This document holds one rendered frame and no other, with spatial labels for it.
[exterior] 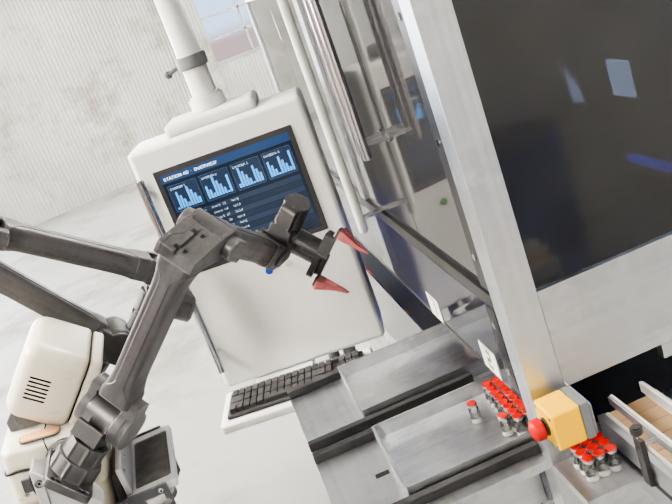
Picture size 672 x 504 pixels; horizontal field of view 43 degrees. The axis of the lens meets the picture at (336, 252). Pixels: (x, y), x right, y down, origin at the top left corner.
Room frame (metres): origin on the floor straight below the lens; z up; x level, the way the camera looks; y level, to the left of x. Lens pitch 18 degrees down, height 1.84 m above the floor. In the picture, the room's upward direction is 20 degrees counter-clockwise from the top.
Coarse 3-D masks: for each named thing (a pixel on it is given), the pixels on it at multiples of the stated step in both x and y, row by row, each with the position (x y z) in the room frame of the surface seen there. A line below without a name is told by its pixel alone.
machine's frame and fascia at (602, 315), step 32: (256, 32) 3.34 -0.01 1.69; (320, 64) 2.30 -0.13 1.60; (352, 160) 2.30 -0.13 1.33; (640, 256) 1.37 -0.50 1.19; (480, 288) 1.44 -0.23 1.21; (544, 288) 1.35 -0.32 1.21; (576, 288) 1.35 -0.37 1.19; (608, 288) 1.36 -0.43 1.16; (640, 288) 1.37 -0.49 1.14; (576, 320) 1.35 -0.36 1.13; (608, 320) 1.36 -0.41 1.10; (640, 320) 1.36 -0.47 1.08; (576, 352) 1.35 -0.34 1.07; (608, 352) 1.36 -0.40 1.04; (640, 352) 1.36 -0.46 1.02
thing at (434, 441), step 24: (480, 384) 1.65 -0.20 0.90; (432, 408) 1.64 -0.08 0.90; (456, 408) 1.63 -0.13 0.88; (480, 408) 1.60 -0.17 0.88; (384, 432) 1.63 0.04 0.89; (408, 432) 1.61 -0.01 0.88; (432, 432) 1.57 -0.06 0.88; (456, 432) 1.54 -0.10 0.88; (480, 432) 1.51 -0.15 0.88; (528, 432) 1.40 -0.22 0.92; (408, 456) 1.52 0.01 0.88; (432, 456) 1.49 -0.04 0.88; (456, 456) 1.46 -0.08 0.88; (480, 456) 1.39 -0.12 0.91; (408, 480) 1.44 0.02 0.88; (432, 480) 1.38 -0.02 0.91
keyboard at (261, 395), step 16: (352, 352) 2.21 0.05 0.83; (304, 368) 2.22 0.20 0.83; (320, 368) 2.18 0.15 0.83; (336, 368) 2.17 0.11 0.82; (256, 384) 2.23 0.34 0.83; (272, 384) 2.19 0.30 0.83; (288, 384) 2.15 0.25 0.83; (240, 400) 2.17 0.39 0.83; (256, 400) 2.13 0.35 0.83; (272, 400) 2.12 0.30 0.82; (288, 400) 2.10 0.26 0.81; (240, 416) 2.12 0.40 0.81
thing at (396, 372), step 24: (432, 336) 1.99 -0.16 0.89; (456, 336) 1.96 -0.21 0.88; (360, 360) 1.97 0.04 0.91; (384, 360) 1.98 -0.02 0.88; (408, 360) 1.93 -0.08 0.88; (432, 360) 1.88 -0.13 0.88; (456, 360) 1.84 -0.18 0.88; (480, 360) 1.74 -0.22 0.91; (360, 384) 1.90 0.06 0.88; (384, 384) 1.85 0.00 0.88; (408, 384) 1.81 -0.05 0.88; (432, 384) 1.73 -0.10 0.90; (360, 408) 1.73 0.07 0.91; (384, 408) 1.71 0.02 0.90
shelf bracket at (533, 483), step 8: (528, 480) 1.43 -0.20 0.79; (536, 480) 1.43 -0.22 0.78; (512, 488) 1.43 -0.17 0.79; (520, 488) 1.43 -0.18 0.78; (528, 488) 1.43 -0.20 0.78; (536, 488) 1.43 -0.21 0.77; (488, 496) 1.42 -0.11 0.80; (496, 496) 1.42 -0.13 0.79; (504, 496) 1.43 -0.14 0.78; (512, 496) 1.43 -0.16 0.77; (520, 496) 1.43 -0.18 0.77; (528, 496) 1.43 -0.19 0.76; (536, 496) 1.43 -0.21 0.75; (544, 496) 1.44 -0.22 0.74
